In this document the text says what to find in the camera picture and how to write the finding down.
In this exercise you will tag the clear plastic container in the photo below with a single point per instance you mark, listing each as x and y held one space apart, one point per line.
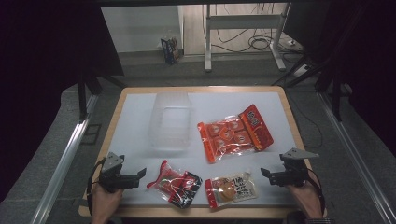
170 123

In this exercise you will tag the aluminium rail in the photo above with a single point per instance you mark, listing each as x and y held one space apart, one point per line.
355 155
62 168

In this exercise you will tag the large orange snack bag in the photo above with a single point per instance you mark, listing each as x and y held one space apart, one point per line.
233 133

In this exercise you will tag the white and red cracker packet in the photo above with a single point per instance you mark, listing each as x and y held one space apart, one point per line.
230 189

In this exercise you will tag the red and black snack packet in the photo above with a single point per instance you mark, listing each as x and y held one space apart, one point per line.
177 185

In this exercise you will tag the white metal desk frame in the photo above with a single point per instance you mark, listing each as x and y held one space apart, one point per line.
243 21

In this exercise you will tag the person's left hand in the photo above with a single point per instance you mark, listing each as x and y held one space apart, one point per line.
104 202

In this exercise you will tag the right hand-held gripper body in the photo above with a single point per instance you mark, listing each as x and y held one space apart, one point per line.
294 171

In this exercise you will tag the blue carton box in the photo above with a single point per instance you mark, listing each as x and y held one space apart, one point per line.
170 49

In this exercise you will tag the person's right hand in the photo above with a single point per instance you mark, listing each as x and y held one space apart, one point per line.
306 199

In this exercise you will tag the white power strip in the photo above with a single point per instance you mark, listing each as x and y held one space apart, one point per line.
302 70

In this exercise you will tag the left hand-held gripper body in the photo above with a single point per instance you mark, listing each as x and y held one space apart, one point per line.
112 179

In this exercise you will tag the white table mat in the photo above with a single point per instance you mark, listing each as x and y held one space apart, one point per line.
218 99

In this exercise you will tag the white cabinet panel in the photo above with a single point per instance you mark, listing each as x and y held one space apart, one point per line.
140 28

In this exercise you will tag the black stand legs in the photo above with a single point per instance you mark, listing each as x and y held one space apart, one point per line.
82 99

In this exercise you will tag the black tripod legs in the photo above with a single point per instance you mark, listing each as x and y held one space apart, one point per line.
311 67

